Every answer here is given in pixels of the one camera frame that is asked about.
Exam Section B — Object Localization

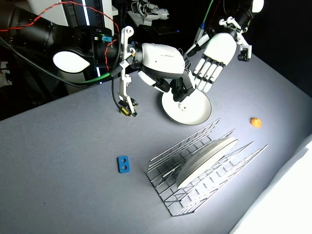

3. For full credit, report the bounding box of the orange swirl cookie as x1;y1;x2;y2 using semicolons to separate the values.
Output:
250;117;263;129

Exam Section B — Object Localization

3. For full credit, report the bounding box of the white plate with dark rim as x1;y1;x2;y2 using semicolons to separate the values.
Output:
175;137;239;190
160;89;212;126

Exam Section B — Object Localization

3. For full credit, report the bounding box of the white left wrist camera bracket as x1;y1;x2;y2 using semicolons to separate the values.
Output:
218;16;252;62

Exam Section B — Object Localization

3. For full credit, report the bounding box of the black box with blue light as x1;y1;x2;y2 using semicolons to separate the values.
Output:
143;24;182;36

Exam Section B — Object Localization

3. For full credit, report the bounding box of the white mechanical gadget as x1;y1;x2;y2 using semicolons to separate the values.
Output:
127;0;171;27

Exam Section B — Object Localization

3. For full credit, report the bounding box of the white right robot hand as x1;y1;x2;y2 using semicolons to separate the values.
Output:
133;42;195;103

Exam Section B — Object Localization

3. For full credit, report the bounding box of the thin green cable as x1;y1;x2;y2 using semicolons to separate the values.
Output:
203;0;215;23

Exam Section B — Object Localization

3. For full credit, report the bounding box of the silver wire plate rack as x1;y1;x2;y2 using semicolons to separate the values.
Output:
145;118;269;217

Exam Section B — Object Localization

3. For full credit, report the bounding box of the grey cable adapter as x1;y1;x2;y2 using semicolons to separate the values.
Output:
194;23;205;49

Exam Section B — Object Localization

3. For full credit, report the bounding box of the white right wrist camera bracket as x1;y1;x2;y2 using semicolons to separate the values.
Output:
117;25;138;117

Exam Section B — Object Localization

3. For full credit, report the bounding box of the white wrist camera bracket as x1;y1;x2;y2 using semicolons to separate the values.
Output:
117;25;138;117
218;16;252;62

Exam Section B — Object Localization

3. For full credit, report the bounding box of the blue block with two holes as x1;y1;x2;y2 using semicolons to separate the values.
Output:
117;156;131;174

